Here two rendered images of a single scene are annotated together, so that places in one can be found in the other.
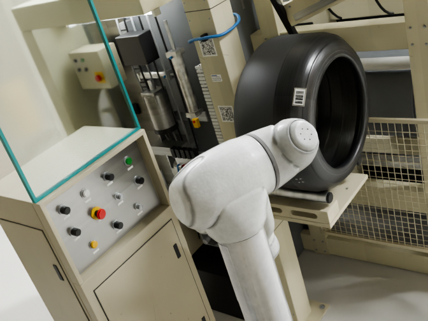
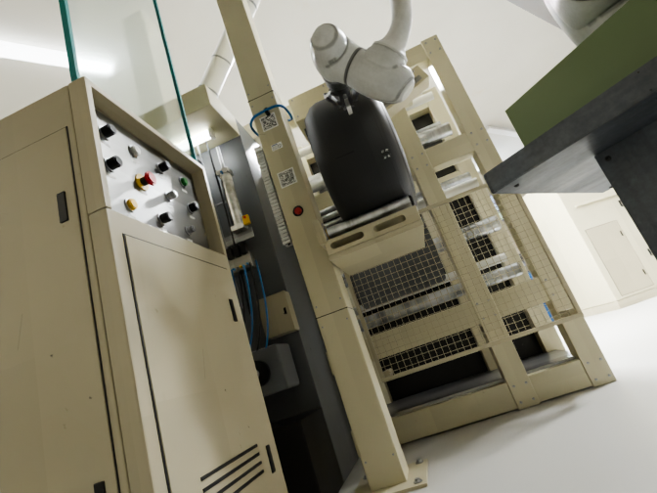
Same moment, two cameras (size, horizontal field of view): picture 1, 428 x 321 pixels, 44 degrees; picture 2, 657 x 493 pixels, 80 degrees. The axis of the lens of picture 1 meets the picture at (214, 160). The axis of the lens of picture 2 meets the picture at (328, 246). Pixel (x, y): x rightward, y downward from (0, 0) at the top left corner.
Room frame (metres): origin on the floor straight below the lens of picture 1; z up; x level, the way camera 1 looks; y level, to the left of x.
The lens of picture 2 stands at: (0.79, 0.70, 0.42)
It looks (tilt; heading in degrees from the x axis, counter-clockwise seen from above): 17 degrees up; 325
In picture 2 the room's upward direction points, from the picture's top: 19 degrees counter-clockwise
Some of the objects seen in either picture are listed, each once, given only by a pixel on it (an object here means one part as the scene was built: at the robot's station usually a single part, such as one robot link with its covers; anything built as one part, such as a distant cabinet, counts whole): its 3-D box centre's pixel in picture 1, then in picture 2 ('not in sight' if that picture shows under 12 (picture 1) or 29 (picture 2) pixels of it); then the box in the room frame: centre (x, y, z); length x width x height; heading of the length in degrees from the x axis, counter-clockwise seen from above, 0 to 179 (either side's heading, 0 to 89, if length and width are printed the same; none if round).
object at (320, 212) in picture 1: (293, 205); (372, 233); (1.84, -0.25, 0.83); 0.36 x 0.09 x 0.06; 45
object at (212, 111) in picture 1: (218, 115); (274, 194); (2.14, -0.07, 1.19); 0.05 x 0.04 x 0.48; 135
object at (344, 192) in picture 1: (311, 194); (380, 250); (1.94, -0.35, 0.80); 0.37 x 0.36 x 0.02; 135
